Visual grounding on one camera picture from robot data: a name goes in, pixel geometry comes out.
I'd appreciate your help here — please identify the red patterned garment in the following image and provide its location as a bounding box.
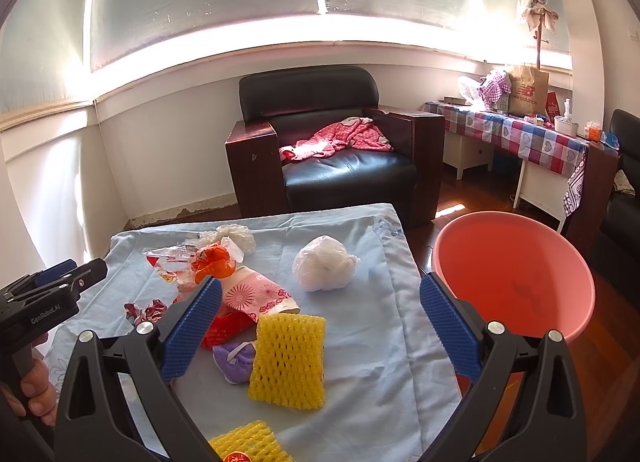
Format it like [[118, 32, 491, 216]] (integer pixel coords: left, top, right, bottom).
[[279, 116, 393, 162]]

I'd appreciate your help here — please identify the purple checkered cloth bag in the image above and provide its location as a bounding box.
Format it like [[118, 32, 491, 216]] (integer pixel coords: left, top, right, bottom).
[[478, 70, 511, 113]]

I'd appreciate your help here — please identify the white tissue container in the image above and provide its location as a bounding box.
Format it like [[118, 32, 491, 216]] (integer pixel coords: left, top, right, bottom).
[[553, 99, 578, 138]]

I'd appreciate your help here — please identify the yellow foam net with sticker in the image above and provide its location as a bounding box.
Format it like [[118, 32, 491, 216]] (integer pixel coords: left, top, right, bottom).
[[209, 421, 294, 462]]

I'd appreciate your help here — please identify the coat stand with hats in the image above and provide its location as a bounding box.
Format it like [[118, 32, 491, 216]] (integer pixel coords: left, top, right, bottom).
[[516, 0, 560, 68]]

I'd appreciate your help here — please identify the purple cloth pouch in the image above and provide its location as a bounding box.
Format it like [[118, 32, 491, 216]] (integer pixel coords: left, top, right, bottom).
[[212, 341, 256, 385]]

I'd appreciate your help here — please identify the light blue table cloth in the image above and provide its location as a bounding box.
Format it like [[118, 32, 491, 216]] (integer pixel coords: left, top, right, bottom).
[[46, 202, 464, 462]]

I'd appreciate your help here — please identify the white drawer cabinet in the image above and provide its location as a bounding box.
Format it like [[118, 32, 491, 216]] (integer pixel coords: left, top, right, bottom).
[[442, 131, 494, 180]]

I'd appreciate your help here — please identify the white plastic bag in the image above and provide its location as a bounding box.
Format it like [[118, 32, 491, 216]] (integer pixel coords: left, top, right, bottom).
[[292, 235, 359, 292]]

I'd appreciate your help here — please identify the maroon wrapper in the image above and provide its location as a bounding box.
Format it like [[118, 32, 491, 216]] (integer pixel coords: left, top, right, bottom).
[[124, 299, 167, 326]]

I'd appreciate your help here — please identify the pink plastic basin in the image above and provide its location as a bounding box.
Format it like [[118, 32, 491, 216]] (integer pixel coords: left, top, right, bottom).
[[432, 210, 597, 395]]

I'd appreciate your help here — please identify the clear red snack bag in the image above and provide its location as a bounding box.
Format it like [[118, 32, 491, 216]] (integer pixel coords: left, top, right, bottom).
[[143, 242, 198, 292]]

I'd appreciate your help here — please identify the pink patterned paper cup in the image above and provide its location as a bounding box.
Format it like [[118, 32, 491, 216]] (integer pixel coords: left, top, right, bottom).
[[220, 266, 300, 322]]

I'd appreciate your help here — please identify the white shredded fibre bundle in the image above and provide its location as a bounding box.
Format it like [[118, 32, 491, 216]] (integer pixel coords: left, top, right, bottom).
[[198, 223, 256, 255]]

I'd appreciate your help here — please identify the person's left hand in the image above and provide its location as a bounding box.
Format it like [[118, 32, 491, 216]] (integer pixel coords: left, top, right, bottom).
[[21, 334, 58, 426]]

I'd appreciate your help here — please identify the brown paper shopping bag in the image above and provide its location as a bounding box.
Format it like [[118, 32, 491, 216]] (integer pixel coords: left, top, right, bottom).
[[508, 65, 549, 117]]

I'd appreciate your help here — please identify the red plastic bag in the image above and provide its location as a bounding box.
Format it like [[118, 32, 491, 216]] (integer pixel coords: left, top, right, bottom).
[[201, 309, 255, 350]]

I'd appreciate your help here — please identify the yellow foam fruit net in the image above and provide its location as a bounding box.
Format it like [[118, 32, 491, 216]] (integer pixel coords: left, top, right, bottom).
[[247, 313, 326, 411]]

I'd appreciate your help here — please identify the checkered tablecloth side table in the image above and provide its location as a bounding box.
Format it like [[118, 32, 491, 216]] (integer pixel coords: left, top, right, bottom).
[[422, 101, 588, 230]]

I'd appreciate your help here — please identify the black leather armchair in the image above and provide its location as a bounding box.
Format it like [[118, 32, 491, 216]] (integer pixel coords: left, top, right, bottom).
[[226, 65, 445, 228], [601, 108, 640, 261]]

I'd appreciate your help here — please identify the orange wrapper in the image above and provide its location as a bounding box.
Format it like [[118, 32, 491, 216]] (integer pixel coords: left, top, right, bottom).
[[190, 243, 236, 284]]

